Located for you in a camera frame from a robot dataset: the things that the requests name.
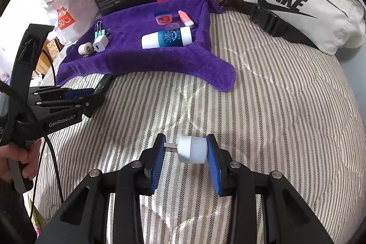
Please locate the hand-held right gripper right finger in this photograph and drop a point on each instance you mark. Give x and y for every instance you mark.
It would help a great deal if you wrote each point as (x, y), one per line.
(213, 164)

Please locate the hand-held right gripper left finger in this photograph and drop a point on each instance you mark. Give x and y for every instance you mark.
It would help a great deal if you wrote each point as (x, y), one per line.
(156, 164)

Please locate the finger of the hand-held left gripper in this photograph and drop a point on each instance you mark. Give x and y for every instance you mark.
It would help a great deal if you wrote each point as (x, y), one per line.
(75, 94)
(63, 111)

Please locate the white round USB light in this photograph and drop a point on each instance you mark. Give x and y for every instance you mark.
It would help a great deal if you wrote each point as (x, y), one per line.
(191, 149)

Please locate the white tape roll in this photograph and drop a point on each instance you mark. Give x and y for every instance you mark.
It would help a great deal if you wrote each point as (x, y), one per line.
(83, 49)

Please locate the white USB charger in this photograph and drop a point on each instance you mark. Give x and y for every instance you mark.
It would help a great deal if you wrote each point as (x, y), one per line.
(101, 44)

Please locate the white bottle with blue label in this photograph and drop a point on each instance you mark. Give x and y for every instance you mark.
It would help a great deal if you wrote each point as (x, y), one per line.
(168, 37)

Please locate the small jar with blue lid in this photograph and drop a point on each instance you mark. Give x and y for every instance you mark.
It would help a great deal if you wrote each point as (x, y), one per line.
(162, 18)

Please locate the clear plastic cap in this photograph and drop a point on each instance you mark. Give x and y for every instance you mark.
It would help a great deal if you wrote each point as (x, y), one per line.
(173, 26)

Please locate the person's left hand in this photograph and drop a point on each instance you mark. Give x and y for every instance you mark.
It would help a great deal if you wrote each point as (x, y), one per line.
(11, 154)

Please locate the wooden cabinet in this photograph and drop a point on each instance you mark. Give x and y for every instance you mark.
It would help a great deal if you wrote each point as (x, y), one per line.
(40, 66)

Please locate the patterned brown box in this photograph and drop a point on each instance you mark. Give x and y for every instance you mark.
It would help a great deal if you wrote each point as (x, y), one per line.
(54, 45)

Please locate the green binder clip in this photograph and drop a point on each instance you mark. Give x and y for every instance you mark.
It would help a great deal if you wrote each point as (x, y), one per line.
(95, 36)

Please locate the purple towel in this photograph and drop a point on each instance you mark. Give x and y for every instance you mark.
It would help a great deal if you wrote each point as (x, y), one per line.
(160, 61)

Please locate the pink and white tube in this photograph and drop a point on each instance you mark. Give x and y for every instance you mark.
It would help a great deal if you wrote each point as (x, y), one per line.
(185, 19)

